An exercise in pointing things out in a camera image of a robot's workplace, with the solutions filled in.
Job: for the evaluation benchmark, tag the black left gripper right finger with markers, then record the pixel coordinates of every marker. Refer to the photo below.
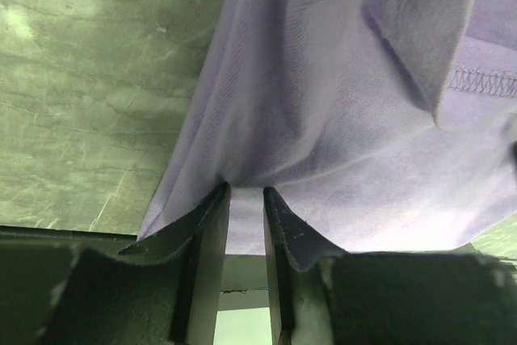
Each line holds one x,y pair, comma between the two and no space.
322,294

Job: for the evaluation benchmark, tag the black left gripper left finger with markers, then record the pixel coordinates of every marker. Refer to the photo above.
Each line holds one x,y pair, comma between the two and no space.
163,289

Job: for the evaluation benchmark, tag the purple t shirt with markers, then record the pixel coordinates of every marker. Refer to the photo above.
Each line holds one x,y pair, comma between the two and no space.
385,124

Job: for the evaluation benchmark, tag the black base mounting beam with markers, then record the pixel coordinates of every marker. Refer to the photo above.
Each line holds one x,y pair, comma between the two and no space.
36,265

